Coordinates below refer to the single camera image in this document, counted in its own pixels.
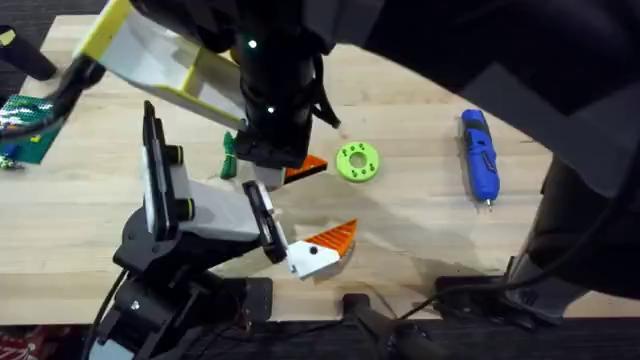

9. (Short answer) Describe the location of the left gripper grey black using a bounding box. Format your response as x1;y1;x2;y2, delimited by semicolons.
171;164;360;280

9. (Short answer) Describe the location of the green toy vegetable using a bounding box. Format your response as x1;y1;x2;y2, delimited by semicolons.
219;130;240;181

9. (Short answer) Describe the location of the blue electric screwdriver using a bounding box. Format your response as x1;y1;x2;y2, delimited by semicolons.
458;108;502;208

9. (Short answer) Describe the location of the orange ribbed wedge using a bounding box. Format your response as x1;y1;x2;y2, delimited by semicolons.
283;153;330;185

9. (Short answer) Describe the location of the green disc with holes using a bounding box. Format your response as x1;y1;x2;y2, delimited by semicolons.
335;141;382;184

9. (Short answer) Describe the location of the black upright left wrist plate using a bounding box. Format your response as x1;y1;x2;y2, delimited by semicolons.
141;99;170;242

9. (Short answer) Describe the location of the white tub with yellow rim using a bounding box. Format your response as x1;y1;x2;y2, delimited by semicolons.
73;0;249;133

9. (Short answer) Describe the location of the green board with toy blocks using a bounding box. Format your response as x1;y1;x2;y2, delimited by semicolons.
0;93;67;166

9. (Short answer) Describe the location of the black tube with yellow tag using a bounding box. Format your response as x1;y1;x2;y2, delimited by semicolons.
0;24;59;82

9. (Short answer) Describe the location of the thin black cable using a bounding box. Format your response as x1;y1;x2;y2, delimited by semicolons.
397;149;640;321

